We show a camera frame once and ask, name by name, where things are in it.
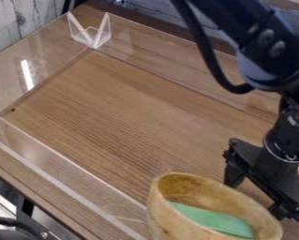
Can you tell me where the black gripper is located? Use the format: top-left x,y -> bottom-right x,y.
223,118 -> 299,221

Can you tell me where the green rectangular block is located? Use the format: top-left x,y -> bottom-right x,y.
168,201 -> 254,240

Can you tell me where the brown wooden bowl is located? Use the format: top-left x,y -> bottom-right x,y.
148,172 -> 283,240

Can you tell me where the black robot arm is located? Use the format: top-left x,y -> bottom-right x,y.
172,0 -> 299,220

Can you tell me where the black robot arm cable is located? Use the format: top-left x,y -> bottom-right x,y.
168,0 -> 257,96

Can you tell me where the clear acrylic enclosure wall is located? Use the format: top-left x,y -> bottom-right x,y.
0,17 -> 279,240

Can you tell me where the black metal table bracket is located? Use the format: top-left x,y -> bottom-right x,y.
16,198 -> 60,240

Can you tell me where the black cable lower left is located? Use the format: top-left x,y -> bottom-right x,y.
0,215 -> 52,240

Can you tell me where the clear acrylic corner bracket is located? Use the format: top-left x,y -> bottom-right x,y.
67,12 -> 111,49

